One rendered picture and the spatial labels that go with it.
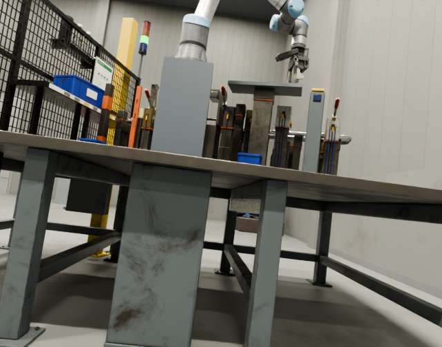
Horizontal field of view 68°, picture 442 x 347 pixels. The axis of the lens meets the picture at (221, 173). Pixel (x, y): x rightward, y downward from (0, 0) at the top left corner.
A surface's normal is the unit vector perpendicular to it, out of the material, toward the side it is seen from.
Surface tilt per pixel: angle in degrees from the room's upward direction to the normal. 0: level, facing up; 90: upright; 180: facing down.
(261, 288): 90
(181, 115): 90
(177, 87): 90
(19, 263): 90
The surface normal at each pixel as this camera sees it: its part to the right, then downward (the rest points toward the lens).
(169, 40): 0.07, -0.07
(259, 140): -0.21, -0.11
